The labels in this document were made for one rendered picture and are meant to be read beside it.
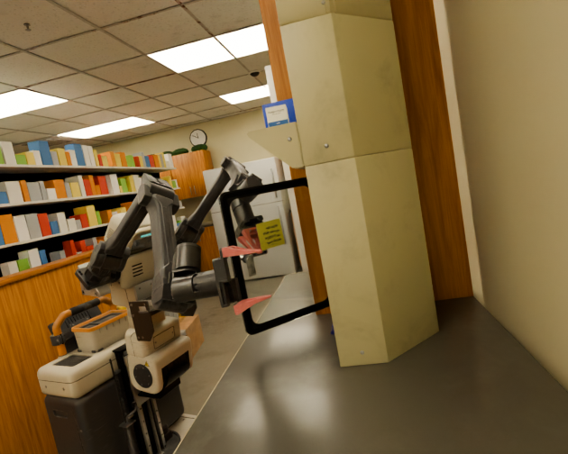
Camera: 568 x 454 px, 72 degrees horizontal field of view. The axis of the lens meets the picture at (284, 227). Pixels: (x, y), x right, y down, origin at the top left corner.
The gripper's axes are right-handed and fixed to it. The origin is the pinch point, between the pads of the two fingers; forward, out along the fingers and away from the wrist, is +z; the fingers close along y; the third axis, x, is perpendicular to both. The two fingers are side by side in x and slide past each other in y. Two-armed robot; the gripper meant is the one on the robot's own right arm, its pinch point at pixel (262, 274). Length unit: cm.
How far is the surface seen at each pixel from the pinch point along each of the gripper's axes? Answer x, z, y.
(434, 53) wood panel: 39, 53, 49
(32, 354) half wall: 125, -183, -32
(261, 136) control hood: 4.9, 4.6, 29.5
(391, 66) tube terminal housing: 15, 36, 41
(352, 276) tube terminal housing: 9.1, 17.8, -5.0
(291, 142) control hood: 5.2, 11.0, 26.6
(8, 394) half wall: 106, -184, -49
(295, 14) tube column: 2, 18, 52
